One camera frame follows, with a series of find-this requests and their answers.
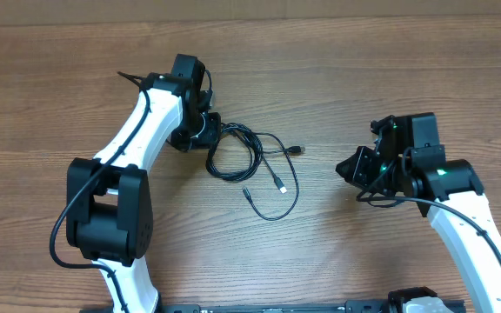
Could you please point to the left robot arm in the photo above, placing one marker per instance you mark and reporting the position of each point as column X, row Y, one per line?
column 109, row 215

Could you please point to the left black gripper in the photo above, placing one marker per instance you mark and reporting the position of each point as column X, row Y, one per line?
column 212, row 134

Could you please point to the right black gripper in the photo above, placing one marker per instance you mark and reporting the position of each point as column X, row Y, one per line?
column 355, row 169

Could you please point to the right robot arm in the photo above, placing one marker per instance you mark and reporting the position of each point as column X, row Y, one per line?
column 408, row 164

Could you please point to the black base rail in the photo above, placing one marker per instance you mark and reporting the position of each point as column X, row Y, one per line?
column 350, row 306

